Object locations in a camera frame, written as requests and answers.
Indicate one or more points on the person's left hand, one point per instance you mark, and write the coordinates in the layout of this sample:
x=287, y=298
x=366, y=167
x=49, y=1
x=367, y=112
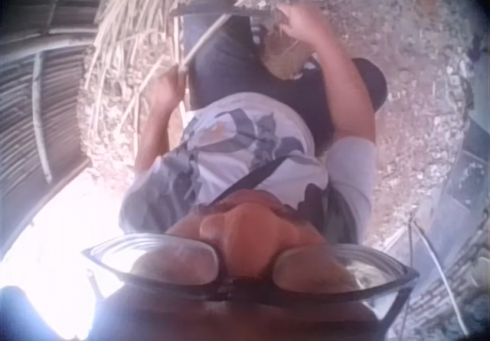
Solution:
x=169, y=90

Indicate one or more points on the person's right hand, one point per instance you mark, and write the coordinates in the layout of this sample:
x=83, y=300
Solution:
x=302, y=25

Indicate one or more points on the long thin bamboo strip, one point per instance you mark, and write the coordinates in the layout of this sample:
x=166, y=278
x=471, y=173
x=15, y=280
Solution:
x=226, y=21

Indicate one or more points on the dark blade knife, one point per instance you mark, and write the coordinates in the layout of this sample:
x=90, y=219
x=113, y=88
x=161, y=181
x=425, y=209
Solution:
x=214, y=11

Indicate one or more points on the tan wooden block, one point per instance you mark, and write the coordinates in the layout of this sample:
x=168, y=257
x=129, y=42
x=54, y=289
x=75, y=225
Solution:
x=287, y=59

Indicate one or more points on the person's legs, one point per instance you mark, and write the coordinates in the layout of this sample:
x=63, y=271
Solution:
x=226, y=57

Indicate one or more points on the pile of bamboo strips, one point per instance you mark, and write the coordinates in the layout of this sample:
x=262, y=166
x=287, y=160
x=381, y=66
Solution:
x=138, y=15

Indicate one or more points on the thin white stick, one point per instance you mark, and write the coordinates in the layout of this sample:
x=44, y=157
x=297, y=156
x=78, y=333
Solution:
x=440, y=272

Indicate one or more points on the grey brick pile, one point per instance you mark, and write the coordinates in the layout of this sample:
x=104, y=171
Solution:
x=448, y=291

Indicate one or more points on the woven bamboo wall panel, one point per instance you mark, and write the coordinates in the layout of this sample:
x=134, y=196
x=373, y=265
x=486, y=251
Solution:
x=38, y=80

